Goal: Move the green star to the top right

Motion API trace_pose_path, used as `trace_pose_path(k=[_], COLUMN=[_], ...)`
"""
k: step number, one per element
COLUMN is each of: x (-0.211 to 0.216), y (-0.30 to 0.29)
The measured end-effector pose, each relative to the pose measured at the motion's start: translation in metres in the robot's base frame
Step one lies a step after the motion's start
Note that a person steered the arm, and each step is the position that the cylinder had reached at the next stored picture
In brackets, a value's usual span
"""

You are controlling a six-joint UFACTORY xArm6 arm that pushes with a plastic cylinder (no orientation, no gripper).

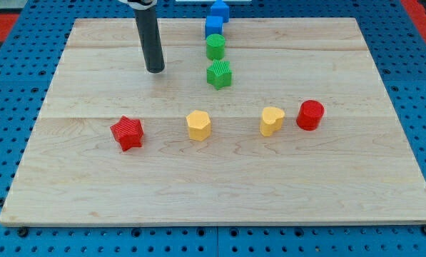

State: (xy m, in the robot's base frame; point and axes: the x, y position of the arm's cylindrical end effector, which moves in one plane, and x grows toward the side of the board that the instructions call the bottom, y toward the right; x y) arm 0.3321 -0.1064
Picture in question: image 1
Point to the green star block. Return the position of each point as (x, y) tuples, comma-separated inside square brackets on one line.
[(219, 74)]

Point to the red star block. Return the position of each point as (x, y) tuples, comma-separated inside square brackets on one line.
[(128, 133)]

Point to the yellow hexagon block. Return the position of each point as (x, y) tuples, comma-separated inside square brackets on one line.
[(199, 125)]

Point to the yellow heart block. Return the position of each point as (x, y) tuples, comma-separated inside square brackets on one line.
[(271, 120)]

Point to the green cylinder block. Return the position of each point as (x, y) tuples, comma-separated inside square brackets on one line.
[(215, 46)]

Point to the light wooden board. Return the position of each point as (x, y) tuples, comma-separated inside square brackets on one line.
[(356, 168)]

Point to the red cylinder block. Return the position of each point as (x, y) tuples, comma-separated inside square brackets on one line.
[(310, 115)]

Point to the blue cube block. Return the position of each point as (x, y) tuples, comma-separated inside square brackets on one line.
[(213, 25)]

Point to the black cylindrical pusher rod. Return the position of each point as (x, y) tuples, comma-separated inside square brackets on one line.
[(148, 32)]

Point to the blue pentagon block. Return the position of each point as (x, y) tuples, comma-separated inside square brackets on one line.
[(221, 9)]

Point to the white rod mount collar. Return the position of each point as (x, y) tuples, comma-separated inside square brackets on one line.
[(140, 5)]

